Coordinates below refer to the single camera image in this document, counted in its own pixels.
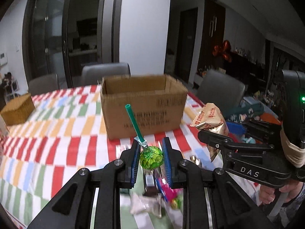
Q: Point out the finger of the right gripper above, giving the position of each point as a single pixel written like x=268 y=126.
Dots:
x=264 y=132
x=222 y=142

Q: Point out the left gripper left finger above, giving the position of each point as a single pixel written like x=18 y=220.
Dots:
x=118 y=174

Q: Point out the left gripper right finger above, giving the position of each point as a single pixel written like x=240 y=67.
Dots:
x=182 y=173

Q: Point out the pink white snack packet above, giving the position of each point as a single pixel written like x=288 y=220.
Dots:
x=167 y=192

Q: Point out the gold snack packet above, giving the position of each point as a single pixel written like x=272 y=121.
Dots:
x=211 y=119

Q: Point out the white shelf rack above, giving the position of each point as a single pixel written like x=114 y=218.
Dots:
x=10 y=88

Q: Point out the grey chair left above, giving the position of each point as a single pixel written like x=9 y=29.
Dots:
x=43 y=84

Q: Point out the grey chair middle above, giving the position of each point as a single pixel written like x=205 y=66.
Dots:
x=91 y=74

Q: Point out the red foil balloon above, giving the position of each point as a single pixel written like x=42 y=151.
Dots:
x=223 y=50

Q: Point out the green lollipop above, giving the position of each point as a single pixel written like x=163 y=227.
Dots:
x=151 y=157

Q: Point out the grey chair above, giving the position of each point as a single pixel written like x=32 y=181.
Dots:
x=91 y=74
x=221 y=89
x=43 y=84

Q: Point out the silver clear snack packet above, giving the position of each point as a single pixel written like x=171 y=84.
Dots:
x=151 y=205

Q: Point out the grey chair right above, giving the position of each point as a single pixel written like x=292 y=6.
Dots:
x=221 y=89

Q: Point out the woven wicker box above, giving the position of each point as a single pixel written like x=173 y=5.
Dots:
x=18 y=110

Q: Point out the colourful checked tablecloth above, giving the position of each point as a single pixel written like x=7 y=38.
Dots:
x=67 y=132

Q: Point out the dark green cushion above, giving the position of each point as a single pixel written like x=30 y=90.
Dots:
x=241 y=114

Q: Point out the dark brown chocolate bar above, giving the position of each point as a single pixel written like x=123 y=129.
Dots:
x=150 y=188

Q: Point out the person's right hand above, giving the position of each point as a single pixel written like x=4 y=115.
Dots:
x=267 y=194

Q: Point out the brown cardboard box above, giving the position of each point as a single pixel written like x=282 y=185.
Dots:
x=157 y=102

